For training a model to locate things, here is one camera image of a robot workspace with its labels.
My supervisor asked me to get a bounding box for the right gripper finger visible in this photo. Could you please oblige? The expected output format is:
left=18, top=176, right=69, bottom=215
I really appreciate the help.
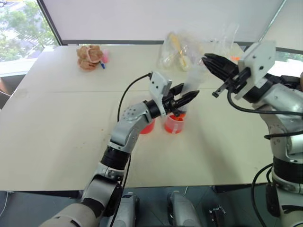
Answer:
left=201, top=58, right=234, bottom=82
left=204, top=53, right=238, bottom=71

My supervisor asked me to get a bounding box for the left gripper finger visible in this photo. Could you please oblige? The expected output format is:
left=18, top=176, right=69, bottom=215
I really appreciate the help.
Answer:
left=176, top=90, right=200, bottom=106
left=168, top=83, right=185, bottom=96

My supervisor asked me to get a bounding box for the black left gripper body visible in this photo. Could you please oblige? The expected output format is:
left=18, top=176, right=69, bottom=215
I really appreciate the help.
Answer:
left=162, top=91, right=188, bottom=117

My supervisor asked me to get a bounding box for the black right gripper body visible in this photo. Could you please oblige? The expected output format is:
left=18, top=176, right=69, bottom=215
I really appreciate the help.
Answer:
left=212, top=64, right=252, bottom=98

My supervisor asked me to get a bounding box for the clear cup with red liquid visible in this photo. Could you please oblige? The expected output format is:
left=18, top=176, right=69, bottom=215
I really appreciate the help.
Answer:
left=139, top=118, right=156, bottom=135
left=163, top=111, right=187, bottom=135

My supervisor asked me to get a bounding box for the empty clear plastic bag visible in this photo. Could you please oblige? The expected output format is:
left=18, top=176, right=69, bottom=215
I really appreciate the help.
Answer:
left=208, top=23, right=242, bottom=65

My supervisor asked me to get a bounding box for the clear plastic bag with utensils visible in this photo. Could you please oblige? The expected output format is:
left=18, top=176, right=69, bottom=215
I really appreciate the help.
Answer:
left=157, top=32, right=207, bottom=73

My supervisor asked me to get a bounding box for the brown lumpy model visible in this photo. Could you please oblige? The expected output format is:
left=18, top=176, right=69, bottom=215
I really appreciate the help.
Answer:
left=76, top=44, right=105, bottom=71

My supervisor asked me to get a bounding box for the grey rounded robot leg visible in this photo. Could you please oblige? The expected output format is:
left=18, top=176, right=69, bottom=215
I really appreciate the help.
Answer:
left=117, top=191, right=141, bottom=227
left=166, top=191, right=197, bottom=227

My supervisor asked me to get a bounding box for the small black clip device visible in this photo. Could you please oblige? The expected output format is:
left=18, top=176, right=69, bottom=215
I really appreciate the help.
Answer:
left=208, top=205, right=226, bottom=227

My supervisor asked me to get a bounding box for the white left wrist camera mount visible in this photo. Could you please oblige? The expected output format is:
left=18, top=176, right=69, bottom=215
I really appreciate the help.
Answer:
left=148, top=70, right=173, bottom=118

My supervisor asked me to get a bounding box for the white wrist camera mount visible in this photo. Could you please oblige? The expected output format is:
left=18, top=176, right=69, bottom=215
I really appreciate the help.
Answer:
left=148, top=70, right=173, bottom=118
left=233, top=40, right=277, bottom=101

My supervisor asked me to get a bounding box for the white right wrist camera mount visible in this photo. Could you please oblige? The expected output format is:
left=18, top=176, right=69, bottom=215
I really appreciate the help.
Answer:
left=233, top=40, right=277, bottom=101

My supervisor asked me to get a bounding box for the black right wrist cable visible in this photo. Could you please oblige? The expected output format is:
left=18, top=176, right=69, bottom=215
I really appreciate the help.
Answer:
left=227, top=91, right=303, bottom=117

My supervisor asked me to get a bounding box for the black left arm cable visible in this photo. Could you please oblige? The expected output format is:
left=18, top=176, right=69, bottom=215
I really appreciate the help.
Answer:
left=110, top=72, right=152, bottom=227

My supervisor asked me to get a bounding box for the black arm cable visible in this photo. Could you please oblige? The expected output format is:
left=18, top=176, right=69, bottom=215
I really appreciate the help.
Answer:
left=110, top=72, right=152, bottom=227
left=264, top=131, right=303, bottom=140

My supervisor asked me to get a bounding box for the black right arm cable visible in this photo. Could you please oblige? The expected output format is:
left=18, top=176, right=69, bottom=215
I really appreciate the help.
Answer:
left=264, top=131, right=303, bottom=140

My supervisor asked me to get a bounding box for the black looping cable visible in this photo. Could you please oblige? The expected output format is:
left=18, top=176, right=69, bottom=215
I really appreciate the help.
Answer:
left=250, top=162, right=275, bottom=227

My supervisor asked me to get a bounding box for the black window frame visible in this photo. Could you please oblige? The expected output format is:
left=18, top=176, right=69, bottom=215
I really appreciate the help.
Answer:
left=36, top=0, right=164, bottom=46

